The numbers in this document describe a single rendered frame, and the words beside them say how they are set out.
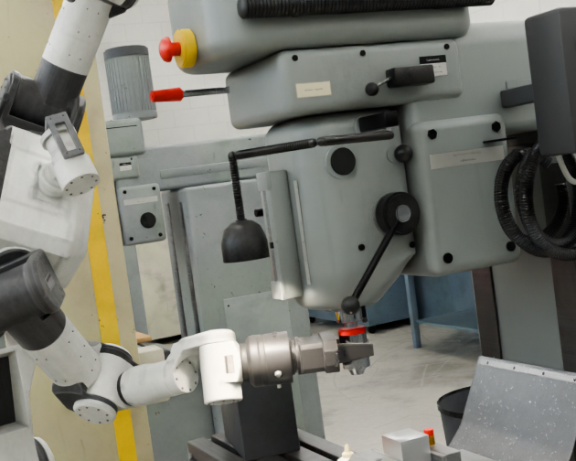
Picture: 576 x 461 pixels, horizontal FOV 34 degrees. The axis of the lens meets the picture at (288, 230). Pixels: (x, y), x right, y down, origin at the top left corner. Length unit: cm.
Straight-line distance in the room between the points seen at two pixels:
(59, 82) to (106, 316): 153
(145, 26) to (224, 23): 970
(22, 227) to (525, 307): 92
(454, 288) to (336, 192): 736
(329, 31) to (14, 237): 62
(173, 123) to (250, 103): 948
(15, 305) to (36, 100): 45
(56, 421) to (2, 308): 171
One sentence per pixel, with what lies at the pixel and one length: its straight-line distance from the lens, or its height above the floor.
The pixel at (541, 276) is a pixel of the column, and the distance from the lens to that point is 180.
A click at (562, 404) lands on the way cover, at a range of 178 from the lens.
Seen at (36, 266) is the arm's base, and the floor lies 145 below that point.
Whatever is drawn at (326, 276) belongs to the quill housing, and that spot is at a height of 137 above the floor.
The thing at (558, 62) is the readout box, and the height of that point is 165.
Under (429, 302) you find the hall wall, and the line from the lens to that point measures 924.
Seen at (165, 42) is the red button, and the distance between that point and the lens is 152.
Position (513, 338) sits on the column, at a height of 117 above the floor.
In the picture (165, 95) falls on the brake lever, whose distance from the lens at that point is 161.
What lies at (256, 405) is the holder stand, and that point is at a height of 108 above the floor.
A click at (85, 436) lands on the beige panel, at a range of 330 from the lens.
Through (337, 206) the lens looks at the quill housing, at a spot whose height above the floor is 148.
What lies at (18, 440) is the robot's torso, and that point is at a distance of 202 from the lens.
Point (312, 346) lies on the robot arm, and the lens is 160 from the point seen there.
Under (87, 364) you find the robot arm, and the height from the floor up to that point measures 126.
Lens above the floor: 153
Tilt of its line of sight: 3 degrees down
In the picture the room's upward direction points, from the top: 8 degrees counter-clockwise
